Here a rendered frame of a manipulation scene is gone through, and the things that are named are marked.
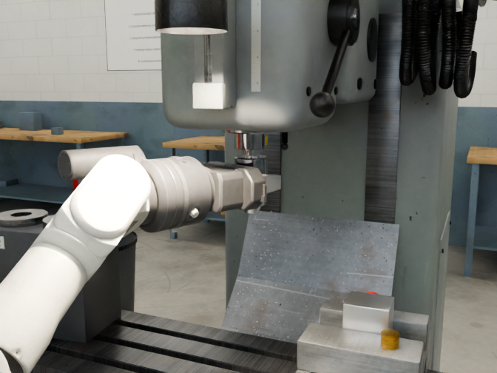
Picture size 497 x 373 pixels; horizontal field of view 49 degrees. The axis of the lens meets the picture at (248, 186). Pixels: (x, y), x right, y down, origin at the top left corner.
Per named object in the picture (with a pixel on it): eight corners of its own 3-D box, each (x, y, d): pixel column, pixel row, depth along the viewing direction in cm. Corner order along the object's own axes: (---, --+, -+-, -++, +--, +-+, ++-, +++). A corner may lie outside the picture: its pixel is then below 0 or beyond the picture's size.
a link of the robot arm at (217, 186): (268, 155, 70) (194, 162, 62) (266, 228, 72) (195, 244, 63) (205, 147, 79) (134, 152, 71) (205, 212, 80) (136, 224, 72)
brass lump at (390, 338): (397, 351, 66) (398, 337, 66) (379, 348, 67) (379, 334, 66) (399, 343, 68) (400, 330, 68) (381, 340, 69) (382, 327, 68)
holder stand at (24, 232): (86, 344, 91) (79, 229, 88) (-22, 328, 97) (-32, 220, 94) (122, 315, 103) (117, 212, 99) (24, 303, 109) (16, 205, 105)
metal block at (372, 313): (387, 354, 71) (389, 311, 70) (342, 345, 73) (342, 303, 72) (392, 337, 76) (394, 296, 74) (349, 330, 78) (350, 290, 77)
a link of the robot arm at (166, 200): (196, 208, 63) (107, 223, 55) (154, 246, 70) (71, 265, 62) (160, 126, 66) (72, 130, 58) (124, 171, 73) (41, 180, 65)
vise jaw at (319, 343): (418, 394, 64) (420, 363, 63) (296, 369, 70) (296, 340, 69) (422, 370, 69) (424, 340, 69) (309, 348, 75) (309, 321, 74)
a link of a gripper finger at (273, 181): (276, 192, 78) (245, 197, 74) (277, 170, 77) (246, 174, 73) (285, 194, 77) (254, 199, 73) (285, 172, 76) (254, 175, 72)
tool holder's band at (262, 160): (273, 162, 78) (273, 155, 78) (258, 166, 74) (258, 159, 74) (244, 160, 80) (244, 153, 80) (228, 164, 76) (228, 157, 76)
